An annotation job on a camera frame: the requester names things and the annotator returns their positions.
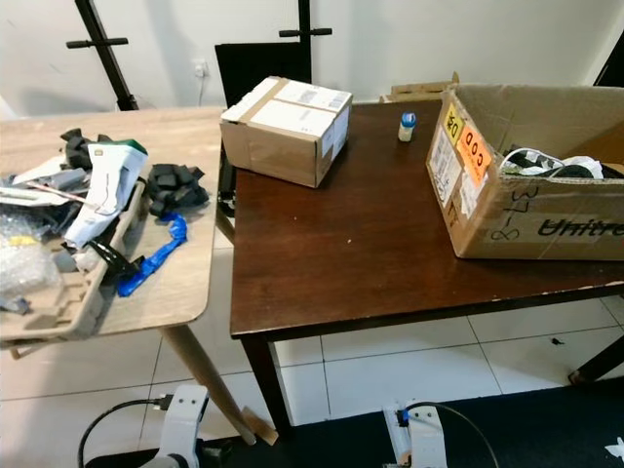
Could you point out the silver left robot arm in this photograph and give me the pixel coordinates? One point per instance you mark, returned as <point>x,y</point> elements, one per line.
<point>178,461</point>

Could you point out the clear bubble wrap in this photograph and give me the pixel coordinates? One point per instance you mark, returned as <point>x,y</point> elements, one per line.
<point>24,268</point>

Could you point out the moulded pulp tray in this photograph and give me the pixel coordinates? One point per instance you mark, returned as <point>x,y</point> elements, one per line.
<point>83,292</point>

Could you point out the white green plastic bag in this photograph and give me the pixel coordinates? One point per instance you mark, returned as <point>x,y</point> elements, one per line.
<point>107,193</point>

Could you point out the small black foam block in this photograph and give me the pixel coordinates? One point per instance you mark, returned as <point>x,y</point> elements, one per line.
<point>80,150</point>

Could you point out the blue plastic strip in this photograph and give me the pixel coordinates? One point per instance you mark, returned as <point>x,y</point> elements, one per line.
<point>156,255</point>

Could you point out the black foam pieces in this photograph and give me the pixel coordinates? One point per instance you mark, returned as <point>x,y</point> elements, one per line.
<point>177,188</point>

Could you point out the slanted black stand pole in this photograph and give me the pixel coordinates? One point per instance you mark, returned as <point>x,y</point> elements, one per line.
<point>107,54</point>

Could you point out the black board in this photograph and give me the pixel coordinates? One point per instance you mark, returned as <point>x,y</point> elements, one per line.
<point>253,68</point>

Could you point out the small taped cardboard box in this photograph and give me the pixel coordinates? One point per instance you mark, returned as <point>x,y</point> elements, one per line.
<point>288,132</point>

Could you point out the dark wooden table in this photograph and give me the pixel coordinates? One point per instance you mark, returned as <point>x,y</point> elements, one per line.
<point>361,239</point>

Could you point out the upright black stand pole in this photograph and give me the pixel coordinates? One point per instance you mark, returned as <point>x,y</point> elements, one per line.
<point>304,29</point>

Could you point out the small blue capped bottle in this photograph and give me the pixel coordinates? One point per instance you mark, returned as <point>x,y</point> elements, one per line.
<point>407,128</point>

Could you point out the flat open cardboard box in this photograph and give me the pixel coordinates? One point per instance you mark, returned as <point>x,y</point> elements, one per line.
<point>419,91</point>

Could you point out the large open cardboard box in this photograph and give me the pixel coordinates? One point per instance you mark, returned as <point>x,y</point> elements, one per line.
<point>526,219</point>

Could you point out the white wall socket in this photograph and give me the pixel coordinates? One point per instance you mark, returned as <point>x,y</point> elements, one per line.
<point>199,68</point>

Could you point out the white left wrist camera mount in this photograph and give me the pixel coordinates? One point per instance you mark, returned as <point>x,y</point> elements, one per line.
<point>187,419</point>

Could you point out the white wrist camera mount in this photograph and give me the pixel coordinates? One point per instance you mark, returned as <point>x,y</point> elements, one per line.
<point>424,441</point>
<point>187,419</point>

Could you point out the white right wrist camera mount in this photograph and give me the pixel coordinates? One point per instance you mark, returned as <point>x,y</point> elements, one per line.
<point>424,441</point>

